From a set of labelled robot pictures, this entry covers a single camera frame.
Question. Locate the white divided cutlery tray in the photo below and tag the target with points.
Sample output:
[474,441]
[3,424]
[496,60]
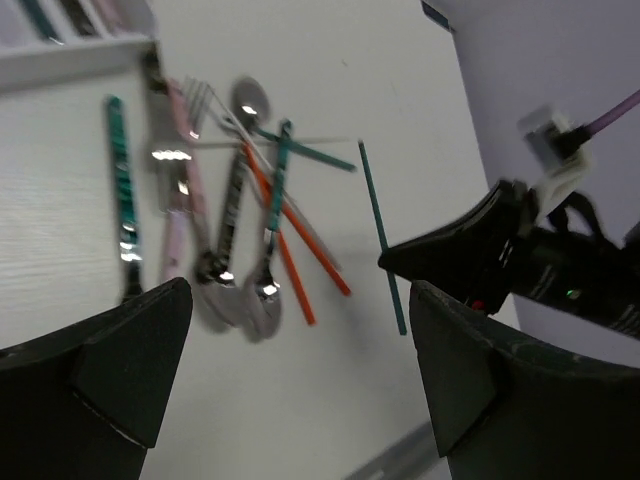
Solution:
[28,61]

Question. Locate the green handled spoon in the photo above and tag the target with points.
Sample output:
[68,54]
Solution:
[262,291]

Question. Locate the green handled fork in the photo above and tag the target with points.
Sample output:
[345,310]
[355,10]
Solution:
[128,226]

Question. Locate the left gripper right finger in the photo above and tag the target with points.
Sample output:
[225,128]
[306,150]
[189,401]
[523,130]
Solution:
[505,405]

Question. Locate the dark handled knife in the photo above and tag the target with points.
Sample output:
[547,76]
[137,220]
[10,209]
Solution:
[79,19]

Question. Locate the aluminium table frame rail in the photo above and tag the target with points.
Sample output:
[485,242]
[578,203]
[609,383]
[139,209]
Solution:
[411,457]

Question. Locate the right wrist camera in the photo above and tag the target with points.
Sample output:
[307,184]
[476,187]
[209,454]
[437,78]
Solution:
[560,150]

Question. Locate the teal chopstick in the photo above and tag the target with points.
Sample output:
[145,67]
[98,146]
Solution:
[392,282]
[310,153]

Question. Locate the orange chopstick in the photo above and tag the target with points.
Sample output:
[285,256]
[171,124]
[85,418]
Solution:
[317,249]
[292,272]

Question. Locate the green handled knife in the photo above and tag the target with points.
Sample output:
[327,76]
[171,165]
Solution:
[40,21]

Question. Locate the pink handled knife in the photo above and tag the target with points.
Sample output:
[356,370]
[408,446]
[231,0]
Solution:
[113,16]

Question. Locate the pink handled spoon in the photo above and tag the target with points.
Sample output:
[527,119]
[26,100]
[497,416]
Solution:
[215,283]

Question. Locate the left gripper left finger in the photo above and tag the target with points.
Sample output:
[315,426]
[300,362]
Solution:
[88,401]

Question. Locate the pink handled fork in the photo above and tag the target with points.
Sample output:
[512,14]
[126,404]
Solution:
[192,150]

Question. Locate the right blue table label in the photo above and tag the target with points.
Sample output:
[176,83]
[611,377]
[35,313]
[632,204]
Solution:
[436,16]

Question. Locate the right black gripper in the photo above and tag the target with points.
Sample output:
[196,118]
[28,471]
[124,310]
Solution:
[572,268]

